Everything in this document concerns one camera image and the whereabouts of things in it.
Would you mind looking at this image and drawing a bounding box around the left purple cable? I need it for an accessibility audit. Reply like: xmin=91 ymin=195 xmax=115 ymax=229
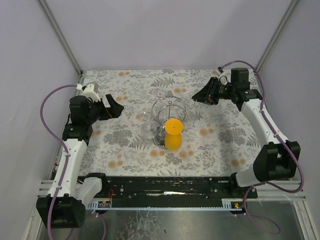
xmin=40 ymin=84 xmax=108 ymax=240

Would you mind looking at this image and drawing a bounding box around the floral patterned table mat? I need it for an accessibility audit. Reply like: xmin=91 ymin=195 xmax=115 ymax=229
xmin=58 ymin=69 xmax=280 ymax=177

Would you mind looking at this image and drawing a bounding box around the chrome wire wine glass rack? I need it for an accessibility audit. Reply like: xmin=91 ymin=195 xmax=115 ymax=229
xmin=150 ymin=94 xmax=196 ymax=148

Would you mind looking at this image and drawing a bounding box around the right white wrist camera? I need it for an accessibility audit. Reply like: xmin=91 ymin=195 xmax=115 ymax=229
xmin=212 ymin=65 xmax=227 ymax=78

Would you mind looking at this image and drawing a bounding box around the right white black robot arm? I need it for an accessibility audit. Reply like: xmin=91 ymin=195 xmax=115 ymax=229
xmin=192 ymin=67 xmax=301 ymax=187

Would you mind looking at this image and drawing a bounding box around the orange plastic wine glass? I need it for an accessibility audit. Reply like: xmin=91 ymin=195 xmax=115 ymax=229
xmin=164 ymin=118 xmax=184 ymax=151

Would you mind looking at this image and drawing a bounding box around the white slotted cable duct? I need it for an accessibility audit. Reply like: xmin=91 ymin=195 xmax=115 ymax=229
xmin=86 ymin=196 xmax=244 ymax=211

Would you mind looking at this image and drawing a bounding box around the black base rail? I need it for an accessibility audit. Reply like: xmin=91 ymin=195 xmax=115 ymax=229
xmin=77 ymin=173 xmax=258 ymax=203

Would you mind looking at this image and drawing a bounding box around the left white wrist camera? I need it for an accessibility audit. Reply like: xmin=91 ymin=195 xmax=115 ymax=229
xmin=76 ymin=82 xmax=101 ymax=102

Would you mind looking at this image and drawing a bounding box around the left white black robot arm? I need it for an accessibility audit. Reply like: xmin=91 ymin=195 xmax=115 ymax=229
xmin=36 ymin=94 xmax=124 ymax=230

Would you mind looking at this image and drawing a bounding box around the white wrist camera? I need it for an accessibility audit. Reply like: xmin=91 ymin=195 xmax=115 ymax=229
xmin=76 ymin=82 xmax=101 ymax=102
xmin=212 ymin=65 xmax=227 ymax=78

